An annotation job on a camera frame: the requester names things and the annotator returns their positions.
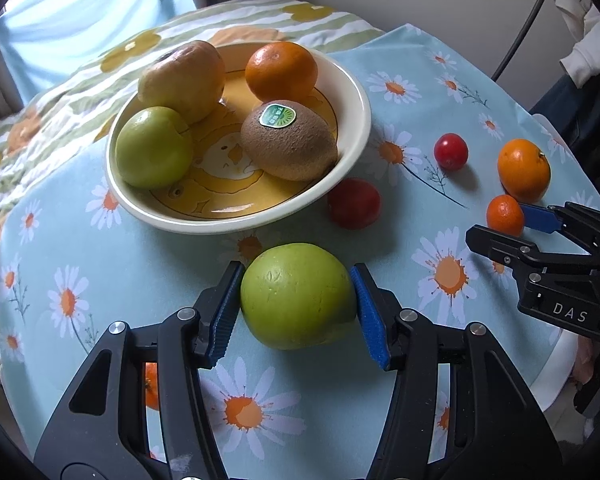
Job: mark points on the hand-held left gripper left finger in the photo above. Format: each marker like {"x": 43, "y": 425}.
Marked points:
{"x": 225, "y": 320}

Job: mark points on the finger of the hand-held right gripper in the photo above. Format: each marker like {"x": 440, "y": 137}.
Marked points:
{"x": 505, "y": 250}
{"x": 540, "y": 217}

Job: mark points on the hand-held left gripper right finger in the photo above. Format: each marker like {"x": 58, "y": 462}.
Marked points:
{"x": 372, "y": 320}

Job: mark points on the small mandarin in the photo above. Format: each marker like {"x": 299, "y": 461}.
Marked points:
{"x": 152, "y": 385}
{"x": 504, "y": 214}

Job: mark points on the green apple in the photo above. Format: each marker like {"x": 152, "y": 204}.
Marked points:
{"x": 152, "y": 150}
{"x": 297, "y": 295}

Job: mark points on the cream yellow cartoon bowl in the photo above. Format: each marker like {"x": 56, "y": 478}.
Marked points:
{"x": 220, "y": 205}

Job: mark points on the brown kiwi with green sticker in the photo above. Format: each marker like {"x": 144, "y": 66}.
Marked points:
{"x": 290, "y": 145}

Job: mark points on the yellow red apple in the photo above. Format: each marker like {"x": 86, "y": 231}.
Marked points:
{"x": 180, "y": 80}

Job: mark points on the large orange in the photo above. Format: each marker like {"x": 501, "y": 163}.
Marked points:
{"x": 281, "y": 71}
{"x": 524, "y": 170}

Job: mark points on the person's right hand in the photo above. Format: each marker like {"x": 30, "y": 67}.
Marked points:
{"x": 587, "y": 360}

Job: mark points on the red plum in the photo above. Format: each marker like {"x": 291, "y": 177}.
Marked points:
{"x": 450, "y": 151}

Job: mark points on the blue daisy tablecloth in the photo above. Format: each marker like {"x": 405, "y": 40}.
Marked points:
{"x": 300, "y": 410}

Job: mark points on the red tomato near bowl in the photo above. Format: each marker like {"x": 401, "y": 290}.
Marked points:
{"x": 354, "y": 203}

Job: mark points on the dark clothing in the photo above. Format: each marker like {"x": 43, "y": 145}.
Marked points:
{"x": 590, "y": 110}

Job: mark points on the striped floral blanket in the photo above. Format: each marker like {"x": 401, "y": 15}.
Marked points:
{"x": 55, "y": 105}

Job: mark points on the light blue window cloth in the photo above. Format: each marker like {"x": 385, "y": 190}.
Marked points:
{"x": 80, "y": 20}

